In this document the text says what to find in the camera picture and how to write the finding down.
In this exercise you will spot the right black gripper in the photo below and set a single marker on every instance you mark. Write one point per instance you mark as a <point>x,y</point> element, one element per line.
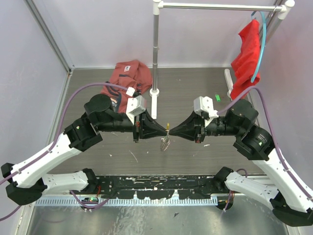
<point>192,127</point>

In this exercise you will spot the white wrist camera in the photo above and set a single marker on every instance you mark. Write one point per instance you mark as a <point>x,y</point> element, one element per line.
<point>203,107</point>
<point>135,104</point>

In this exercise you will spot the rust red t-shirt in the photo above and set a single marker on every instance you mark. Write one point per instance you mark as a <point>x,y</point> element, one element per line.
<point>133,74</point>

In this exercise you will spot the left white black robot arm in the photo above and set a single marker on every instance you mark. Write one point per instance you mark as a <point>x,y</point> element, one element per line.
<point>30,179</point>

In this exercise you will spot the black mounting base plate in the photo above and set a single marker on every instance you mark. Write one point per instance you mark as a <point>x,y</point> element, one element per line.
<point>156,187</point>

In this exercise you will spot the white metal clothes rack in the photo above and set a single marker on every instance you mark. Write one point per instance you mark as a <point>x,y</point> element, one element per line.
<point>280,9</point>

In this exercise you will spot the light blue clothes hanger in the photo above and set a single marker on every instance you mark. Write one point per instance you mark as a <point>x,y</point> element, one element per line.
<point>262,46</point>

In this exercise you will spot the green key tag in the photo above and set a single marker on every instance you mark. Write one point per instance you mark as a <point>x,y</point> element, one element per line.
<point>218,99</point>

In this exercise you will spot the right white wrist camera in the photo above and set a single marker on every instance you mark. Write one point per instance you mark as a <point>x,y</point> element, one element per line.
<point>203,107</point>

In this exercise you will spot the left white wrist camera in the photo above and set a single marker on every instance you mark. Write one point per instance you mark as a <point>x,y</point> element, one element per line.
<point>135,104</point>

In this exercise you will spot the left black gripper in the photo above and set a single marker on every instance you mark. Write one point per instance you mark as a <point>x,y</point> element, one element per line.
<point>145,127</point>

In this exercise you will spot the bright red shirt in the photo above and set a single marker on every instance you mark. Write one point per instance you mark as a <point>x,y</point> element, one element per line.
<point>245,63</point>

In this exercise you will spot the grey slotted cable duct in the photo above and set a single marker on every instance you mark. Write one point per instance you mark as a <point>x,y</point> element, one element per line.
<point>174,201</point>

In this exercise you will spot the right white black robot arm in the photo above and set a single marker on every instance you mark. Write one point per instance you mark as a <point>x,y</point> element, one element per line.
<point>290,200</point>

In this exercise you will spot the aluminium frame post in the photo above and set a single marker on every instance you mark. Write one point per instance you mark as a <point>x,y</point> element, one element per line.
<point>48,34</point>

